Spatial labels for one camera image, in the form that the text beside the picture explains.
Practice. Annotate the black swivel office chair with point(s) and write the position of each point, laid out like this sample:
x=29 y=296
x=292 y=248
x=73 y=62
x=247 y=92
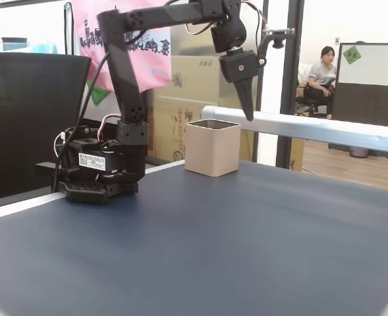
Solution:
x=304 y=107

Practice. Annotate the office partition with whiteboard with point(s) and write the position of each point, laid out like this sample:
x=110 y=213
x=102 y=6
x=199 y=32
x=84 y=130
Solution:
x=365 y=102

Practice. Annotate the pink cityscape banner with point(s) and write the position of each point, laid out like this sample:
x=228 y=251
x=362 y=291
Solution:
x=144 y=62

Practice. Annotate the dark grey box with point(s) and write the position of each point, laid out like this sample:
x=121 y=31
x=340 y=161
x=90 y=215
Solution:
x=14 y=44

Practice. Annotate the white vertical pole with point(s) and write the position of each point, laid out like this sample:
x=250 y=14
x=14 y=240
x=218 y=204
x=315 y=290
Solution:
x=68 y=29

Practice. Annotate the dark blue table mat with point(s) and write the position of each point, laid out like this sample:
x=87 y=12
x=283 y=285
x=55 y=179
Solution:
x=246 y=247

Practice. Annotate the brown cardboard box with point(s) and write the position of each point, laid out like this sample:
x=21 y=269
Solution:
x=297 y=154

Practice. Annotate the black door frame post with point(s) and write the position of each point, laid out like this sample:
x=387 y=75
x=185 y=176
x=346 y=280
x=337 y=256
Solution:
x=290 y=82

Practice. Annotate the light blue box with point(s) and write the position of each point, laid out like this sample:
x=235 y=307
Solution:
x=42 y=47

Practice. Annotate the silver metal frame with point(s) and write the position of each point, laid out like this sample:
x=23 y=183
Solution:
x=312 y=128

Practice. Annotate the black gripper camera mount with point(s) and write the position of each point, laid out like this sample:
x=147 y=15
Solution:
x=279 y=32

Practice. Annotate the green paper sign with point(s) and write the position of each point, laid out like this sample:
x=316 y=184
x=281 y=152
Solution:
x=98 y=93

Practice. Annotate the green square sticker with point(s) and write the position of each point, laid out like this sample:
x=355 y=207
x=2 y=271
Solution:
x=351 y=54

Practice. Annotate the person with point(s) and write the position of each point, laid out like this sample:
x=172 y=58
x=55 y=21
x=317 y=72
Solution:
x=319 y=75

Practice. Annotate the beige square container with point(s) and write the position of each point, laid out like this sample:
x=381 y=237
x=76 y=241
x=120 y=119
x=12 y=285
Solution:
x=213 y=151

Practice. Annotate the pink waste bin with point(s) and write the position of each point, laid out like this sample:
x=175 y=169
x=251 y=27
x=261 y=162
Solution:
x=358 y=152

